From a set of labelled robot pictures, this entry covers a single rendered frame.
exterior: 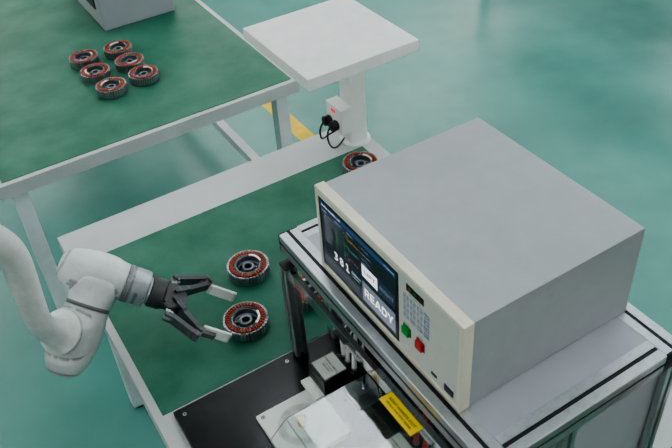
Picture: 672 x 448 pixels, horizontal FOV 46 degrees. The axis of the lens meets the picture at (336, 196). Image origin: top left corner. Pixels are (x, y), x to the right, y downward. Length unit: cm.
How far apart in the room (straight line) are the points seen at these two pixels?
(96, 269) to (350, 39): 91
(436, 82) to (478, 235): 305
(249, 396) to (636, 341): 84
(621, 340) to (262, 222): 115
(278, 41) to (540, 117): 214
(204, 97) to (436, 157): 152
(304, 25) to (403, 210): 101
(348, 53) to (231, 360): 85
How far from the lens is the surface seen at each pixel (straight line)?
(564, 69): 454
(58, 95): 312
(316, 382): 169
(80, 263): 189
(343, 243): 146
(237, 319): 201
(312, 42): 220
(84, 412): 294
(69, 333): 186
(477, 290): 126
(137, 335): 206
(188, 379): 193
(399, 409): 142
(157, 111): 288
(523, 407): 138
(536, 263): 132
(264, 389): 185
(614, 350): 149
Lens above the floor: 221
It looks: 38 degrees down
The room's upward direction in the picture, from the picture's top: 4 degrees counter-clockwise
